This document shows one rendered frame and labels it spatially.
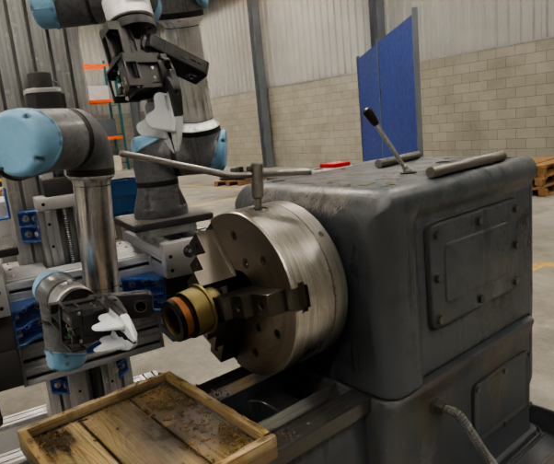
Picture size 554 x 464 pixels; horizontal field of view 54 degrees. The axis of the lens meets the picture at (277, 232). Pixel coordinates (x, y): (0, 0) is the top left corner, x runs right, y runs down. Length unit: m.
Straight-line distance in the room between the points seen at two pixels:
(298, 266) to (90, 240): 0.47
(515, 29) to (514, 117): 1.67
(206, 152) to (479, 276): 0.75
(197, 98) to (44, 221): 0.52
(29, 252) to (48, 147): 0.67
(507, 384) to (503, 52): 10.89
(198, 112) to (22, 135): 0.56
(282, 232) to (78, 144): 0.42
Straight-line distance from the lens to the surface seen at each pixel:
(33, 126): 1.02
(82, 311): 0.93
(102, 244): 1.18
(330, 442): 1.06
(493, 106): 12.16
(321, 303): 0.93
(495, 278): 1.28
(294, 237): 0.93
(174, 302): 0.93
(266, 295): 0.88
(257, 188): 0.97
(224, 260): 1.02
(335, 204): 1.01
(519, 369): 1.46
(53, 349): 1.15
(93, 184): 1.16
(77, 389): 1.68
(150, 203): 1.51
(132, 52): 0.88
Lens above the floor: 1.39
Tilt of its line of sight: 11 degrees down
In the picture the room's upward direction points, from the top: 6 degrees counter-clockwise
